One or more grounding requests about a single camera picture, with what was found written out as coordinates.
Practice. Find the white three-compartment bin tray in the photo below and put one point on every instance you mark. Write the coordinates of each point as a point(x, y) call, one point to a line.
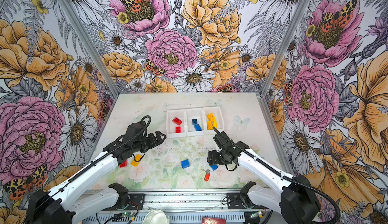
point(186, 116)

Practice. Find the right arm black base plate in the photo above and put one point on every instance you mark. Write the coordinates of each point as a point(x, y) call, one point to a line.
point(237, 201)

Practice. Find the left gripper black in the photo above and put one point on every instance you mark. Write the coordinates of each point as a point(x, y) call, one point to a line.
point(152, 143)

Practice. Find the yellow lego brick top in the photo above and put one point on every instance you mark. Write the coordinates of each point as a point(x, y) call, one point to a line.
point(211, 117)

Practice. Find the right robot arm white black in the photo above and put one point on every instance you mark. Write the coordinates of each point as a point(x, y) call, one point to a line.
point(295, 202)

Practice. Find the red lego brick long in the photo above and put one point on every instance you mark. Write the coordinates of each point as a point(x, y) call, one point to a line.
point(177, 121)

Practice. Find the yellow orange lego brick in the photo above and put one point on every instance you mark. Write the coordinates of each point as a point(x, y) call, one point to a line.
point(209, 125)

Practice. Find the red box at bottom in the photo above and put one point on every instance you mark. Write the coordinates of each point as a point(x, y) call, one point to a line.
point(208, 220)

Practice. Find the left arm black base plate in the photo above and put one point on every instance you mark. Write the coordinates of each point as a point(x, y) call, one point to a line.
point(130, 201)

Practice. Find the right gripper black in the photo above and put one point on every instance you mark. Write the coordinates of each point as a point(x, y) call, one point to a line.
point(212, 158)

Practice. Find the aluminium frame rail front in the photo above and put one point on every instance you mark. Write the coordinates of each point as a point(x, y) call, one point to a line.
point(182, 198)

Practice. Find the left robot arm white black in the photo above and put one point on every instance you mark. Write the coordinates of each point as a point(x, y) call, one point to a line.
point(43, 209)

